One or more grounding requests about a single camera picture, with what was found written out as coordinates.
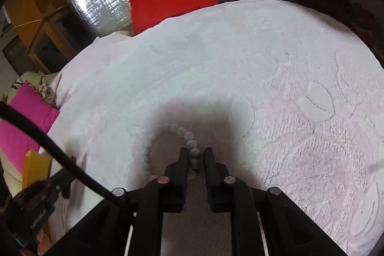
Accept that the white pearl bead bracelet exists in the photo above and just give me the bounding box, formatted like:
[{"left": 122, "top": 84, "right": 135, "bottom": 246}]
[{"left": 140, "top": 122, "right": 201, "bottom": 183}]

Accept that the orange cardboard box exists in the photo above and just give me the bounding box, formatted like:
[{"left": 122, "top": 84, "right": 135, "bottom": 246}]
[{"left": 21, "top": 150, "right": 52, "bottom": 190}]

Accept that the magenta pillow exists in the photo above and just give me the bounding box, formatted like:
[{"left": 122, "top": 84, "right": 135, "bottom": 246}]
[{"left": 1, "top": 82, "right": 59, "bottom": 173}]

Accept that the pale pink bedspread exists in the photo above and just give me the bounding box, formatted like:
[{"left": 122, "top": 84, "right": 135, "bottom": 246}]
[{"left": 48, "top": 0, "right": 383, "bottom": 255}]

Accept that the patterned fabric bundle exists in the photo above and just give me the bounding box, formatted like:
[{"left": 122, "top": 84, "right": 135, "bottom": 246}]
[{"left": 35, "top": 75, "right": 55, "bottom": 106}]

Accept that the wooden cabinet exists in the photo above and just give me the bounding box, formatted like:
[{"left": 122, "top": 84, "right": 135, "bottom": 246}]
[{"left": 4, "top": 0, "right": 92, "bottom": 73}]

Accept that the black cable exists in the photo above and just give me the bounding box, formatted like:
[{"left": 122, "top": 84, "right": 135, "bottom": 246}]
[{"left": 0, "top": 101, "right": 121, "bottom": 209}]

